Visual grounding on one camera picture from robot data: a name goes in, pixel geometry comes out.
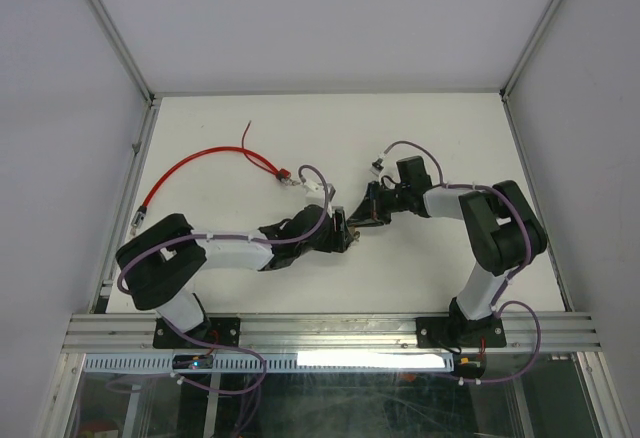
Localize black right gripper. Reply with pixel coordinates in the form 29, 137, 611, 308
346, 180, 410, 227

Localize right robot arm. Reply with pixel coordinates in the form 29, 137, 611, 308
347, 156, 547, 345

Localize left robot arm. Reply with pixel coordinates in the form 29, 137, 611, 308
116, 205, 359, 347

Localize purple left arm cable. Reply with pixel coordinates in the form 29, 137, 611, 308
117, 164, 331, 294

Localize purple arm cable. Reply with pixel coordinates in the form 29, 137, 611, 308
117, 164, 331, 294
377, 140, 542, 387

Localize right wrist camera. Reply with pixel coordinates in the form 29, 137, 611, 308
370, 157, 384, 176

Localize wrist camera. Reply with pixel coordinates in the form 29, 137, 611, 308
370, 157, 384, 176
303, 180, 335, 208

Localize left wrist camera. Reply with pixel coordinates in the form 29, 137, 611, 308
303, 180, 335, 208

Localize red cable lock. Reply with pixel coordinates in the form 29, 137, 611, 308
129, 145, 300, 237

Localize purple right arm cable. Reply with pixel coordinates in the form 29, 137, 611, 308
377, 140, 542, 387

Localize white slotted cable duct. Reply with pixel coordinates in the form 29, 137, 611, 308
84, 350, 454, 375

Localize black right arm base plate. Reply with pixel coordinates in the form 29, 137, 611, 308
415, 315, 507, 350

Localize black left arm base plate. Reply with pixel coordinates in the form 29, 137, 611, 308
152, 315, 241, 350

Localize aluminium mounting rail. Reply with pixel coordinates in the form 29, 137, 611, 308
62, 311, 601, 354

